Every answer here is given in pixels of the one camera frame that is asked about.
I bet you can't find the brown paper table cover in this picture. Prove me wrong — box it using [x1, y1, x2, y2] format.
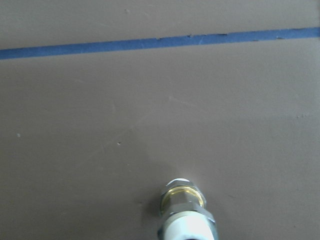
[0, 0, 320, 240]

